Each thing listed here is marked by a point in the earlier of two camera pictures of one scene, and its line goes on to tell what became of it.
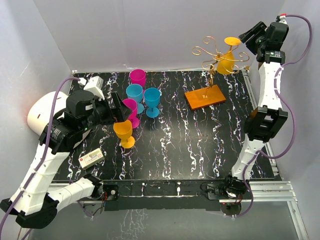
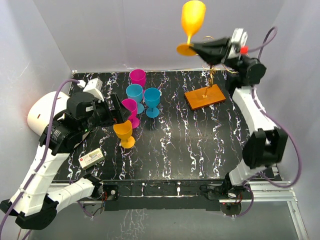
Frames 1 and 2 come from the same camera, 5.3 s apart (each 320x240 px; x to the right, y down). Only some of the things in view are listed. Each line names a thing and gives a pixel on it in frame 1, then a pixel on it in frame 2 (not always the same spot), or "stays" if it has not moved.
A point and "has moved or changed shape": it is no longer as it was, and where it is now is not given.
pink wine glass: [132, 104] stays
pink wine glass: [138, 76] stays
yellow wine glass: [123, 130] stays
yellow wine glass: [225, 65] has moved or changed shape
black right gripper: [258, 30] to [214, 52]
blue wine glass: [135, 91] stays
